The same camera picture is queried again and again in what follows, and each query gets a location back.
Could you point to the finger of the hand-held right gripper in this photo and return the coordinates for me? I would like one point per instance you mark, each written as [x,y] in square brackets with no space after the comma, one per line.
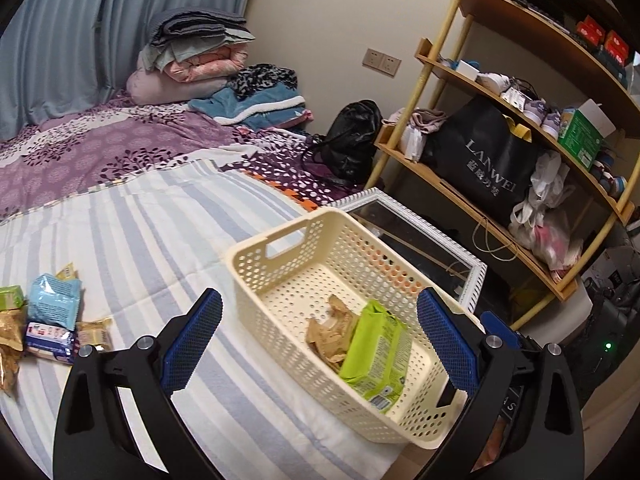
[500,325]

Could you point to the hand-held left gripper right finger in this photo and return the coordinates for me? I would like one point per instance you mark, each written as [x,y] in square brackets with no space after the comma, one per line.
[447,345]

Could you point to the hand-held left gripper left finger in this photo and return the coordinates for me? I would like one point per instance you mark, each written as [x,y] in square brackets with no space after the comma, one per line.
[192,345]

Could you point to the cream perforated plastic basket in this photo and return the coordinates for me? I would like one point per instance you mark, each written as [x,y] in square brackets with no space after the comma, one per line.
[300,280]

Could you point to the dark blue snack packet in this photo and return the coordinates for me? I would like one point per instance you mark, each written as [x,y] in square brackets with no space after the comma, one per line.
[50,342]

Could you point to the golden dotted snack packet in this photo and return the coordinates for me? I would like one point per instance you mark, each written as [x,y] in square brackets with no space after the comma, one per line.
[11,330]

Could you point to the wooden shelf rack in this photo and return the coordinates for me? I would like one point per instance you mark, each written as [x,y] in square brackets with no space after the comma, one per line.
[562,287]

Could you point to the small beige snack packet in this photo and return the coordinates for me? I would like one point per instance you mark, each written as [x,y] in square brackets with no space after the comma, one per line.
[95,335]

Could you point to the pink plastic bag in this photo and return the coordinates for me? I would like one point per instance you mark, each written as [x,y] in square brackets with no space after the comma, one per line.
[550,240]

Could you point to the black device with green light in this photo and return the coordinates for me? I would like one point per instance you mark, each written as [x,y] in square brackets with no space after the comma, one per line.
[615,310]

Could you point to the crinkled tan snack packet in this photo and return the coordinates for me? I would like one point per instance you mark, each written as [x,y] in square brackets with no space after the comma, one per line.
[325,335]

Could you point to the small yellow snack packet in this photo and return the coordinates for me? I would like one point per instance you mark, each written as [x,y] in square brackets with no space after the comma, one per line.
[67,272]

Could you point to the light blue snack packet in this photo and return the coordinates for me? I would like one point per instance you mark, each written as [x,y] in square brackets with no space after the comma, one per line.
[52,302]

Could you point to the white plastic bag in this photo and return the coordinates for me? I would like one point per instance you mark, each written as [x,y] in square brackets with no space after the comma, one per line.
[547,185]

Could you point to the black shopping bag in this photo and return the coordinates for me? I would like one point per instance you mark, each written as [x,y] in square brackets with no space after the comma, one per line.
[480,160]

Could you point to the brown crinkled snack packet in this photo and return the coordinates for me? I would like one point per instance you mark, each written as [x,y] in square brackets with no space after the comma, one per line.
[7,370]

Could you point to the pale green snack packet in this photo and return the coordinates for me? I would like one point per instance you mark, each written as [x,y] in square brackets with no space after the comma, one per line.
[10,297]

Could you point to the blue and white shoes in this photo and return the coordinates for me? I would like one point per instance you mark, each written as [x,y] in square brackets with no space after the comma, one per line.
[607,167]

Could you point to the green cardboard box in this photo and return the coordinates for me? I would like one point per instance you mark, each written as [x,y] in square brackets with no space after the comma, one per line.
[580,140]

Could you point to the white packet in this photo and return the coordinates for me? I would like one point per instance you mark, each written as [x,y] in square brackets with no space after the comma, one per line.
[412,140]

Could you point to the purple sneakers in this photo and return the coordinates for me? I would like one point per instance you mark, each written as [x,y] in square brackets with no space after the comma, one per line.
[542,112]

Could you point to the purple floral bed sheet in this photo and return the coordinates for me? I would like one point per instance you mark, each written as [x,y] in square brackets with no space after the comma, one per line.
[100,145]

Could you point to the pink cloth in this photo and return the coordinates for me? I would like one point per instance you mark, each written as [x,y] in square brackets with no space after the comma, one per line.
[425,117]

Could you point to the black leather bag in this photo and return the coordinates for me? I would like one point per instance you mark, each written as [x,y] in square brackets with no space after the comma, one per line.
[350,135]

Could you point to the white sneaker with tag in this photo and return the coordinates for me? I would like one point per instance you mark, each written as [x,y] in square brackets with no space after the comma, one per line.
[520,94]

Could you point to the blue fleece garment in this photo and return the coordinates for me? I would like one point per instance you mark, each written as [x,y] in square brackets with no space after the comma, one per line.
[250,109]

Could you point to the small white box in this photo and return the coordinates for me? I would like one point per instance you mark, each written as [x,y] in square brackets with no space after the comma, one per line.
[468,69]

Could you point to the leopard print cloth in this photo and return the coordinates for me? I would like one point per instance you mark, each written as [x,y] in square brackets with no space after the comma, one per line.
[260,80]

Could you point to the pink folded quilt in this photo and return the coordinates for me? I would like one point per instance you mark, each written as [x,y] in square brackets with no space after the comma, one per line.
[210,66]

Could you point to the grey-green folded sheet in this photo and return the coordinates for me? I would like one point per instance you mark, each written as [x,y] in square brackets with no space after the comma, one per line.
[175,52]

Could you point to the red box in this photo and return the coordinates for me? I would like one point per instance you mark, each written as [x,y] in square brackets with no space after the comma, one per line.
[616,46]
[590,30]

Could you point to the grey folded blanket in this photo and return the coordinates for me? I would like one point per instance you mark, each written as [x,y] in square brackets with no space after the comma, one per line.
[195,22]

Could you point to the blue curtain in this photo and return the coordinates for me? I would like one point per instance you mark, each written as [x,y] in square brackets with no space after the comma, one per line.
[75,35]

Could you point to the beige wall socket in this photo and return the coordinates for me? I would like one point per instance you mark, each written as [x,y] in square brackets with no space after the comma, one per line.
[390,64]
[372,58]

